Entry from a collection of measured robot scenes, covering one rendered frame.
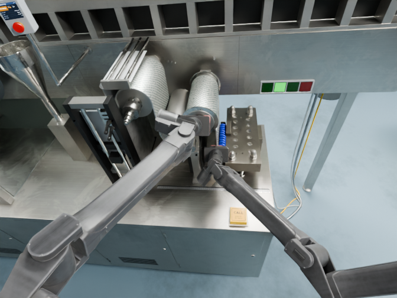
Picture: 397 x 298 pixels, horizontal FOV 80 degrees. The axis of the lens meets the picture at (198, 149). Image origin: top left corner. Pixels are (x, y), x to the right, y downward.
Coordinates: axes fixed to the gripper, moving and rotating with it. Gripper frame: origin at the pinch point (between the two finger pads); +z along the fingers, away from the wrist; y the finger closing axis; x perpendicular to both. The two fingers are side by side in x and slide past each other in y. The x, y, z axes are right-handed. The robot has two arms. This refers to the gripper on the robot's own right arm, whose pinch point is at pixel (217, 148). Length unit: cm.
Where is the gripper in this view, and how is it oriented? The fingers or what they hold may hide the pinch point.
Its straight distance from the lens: 110.0
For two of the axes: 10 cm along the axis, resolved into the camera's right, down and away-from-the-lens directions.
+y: 9.9, 0.2, -1.2
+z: 1.2, -3.4, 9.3
